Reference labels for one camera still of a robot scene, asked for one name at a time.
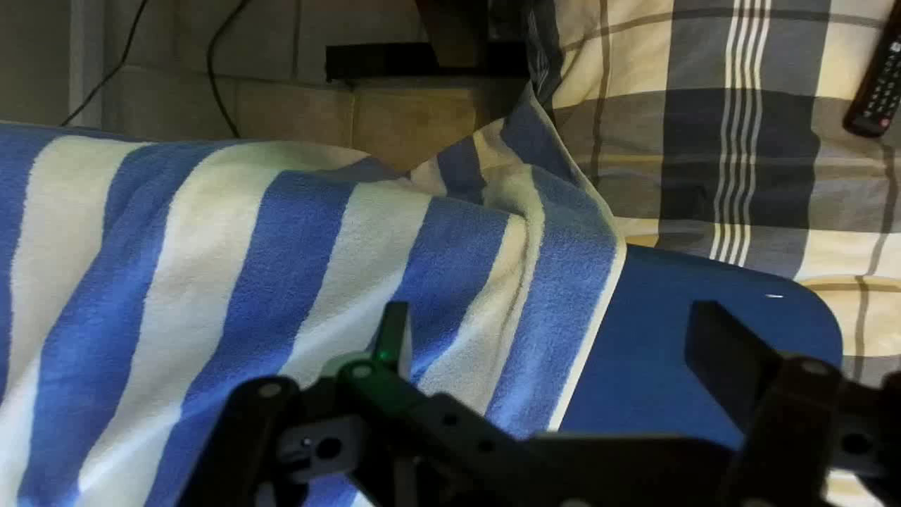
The blue white striped towel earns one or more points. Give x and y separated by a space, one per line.
235 283

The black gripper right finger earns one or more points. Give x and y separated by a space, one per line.
789 411

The brown wooden nightstand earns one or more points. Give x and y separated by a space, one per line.
413 115

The plaid bed comforter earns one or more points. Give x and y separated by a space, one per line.
734 121

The blue covered ironing board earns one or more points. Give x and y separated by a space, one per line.
656 355

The black remote control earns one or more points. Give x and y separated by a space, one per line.
877 88

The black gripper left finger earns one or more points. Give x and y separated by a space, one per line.
270 431

